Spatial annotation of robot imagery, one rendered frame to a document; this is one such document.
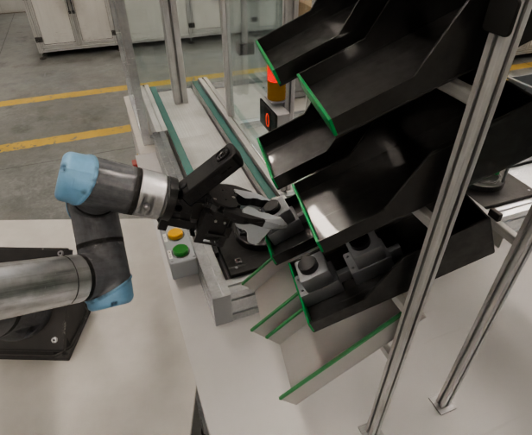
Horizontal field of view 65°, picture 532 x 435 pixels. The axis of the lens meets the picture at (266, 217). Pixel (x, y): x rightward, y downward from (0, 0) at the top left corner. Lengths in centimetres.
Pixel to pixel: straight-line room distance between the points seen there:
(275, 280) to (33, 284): 49
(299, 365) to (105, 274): 38
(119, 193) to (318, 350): 44
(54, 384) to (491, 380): 95
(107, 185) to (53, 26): 557
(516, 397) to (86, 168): 95
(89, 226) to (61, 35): 553
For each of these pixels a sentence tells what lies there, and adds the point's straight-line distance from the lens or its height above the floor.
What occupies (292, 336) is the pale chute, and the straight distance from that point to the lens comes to 86.
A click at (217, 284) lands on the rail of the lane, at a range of 103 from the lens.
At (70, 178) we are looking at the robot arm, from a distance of 64.
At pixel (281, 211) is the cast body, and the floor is 127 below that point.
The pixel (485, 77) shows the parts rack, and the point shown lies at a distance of 45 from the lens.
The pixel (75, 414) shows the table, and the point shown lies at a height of 86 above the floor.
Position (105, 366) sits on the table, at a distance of 107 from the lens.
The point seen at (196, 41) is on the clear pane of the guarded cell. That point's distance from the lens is 227.
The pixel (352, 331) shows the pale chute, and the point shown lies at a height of 110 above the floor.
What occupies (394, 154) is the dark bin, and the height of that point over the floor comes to 141.
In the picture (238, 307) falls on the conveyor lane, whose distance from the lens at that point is 105.
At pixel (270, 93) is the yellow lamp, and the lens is 115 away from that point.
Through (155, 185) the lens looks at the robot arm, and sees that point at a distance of 65.
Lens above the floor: 171
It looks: 38 degrees down
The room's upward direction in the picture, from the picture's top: straight up
